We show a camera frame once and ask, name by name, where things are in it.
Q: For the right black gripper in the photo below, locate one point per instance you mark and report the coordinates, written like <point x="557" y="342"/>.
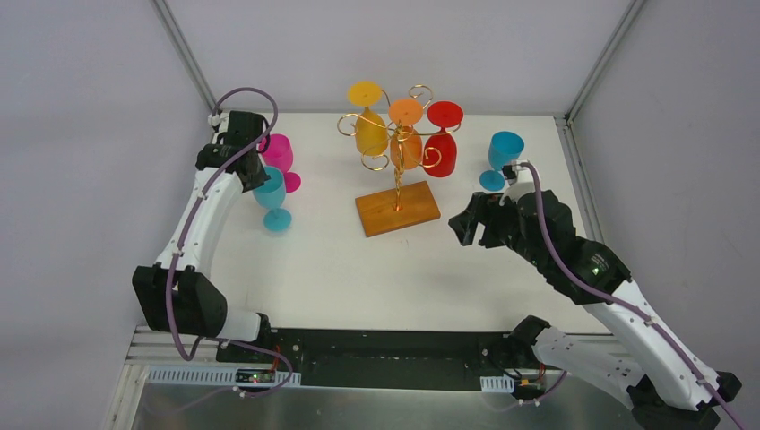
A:
<point x="496" y="219"/>

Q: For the gold rack with wooden base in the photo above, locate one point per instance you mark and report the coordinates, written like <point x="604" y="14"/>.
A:
<point x="404" y="205"/>

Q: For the red wine glass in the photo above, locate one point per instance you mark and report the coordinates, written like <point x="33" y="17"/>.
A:
<point x="440" y="151"/>

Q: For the blue wine glass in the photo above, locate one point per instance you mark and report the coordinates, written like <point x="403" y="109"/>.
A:
<point x="504" y="146"/>

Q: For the teal wine glass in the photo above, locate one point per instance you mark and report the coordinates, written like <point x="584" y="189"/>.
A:
<point x="270" y="196"/>

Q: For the pink wine glass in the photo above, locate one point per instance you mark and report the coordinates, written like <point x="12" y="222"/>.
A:
<point x="277" y="152"/>

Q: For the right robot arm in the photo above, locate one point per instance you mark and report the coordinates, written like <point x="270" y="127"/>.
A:
<point x="663" y="384"/>

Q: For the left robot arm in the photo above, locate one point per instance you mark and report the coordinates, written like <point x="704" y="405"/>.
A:
<point x="176" y="293"/>

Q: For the orange wine glass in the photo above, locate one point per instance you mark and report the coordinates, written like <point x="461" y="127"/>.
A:
<point x="405" y="143"/>

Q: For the yellow wine glass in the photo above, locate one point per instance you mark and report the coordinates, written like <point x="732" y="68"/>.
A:
<point x="370" y="129"/>

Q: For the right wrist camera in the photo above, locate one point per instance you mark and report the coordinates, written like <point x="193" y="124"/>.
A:
<point x="519" y="181"/>

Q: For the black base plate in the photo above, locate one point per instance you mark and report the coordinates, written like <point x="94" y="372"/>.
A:
<point x="411" y="360"/>

